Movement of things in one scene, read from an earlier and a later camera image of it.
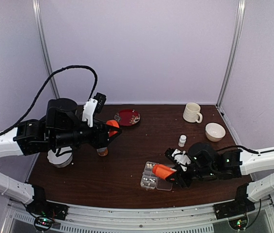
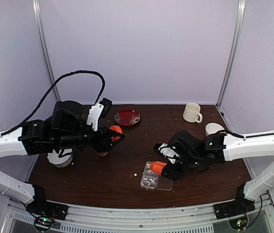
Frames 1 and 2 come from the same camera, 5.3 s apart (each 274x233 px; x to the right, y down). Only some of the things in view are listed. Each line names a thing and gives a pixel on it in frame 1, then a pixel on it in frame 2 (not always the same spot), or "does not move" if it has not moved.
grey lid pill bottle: [102, 151] does not move
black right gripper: [181, 180] → [173, 174]
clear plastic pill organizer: [157, 176] does not move
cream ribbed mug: [191, 113] does not move
